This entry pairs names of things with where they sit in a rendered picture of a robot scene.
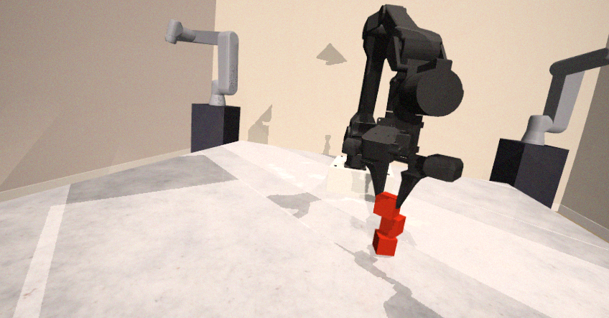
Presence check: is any red cube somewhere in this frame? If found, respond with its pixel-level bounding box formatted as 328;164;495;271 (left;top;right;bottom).
373;191;401;220
372;229;397;256
379;214;406;238

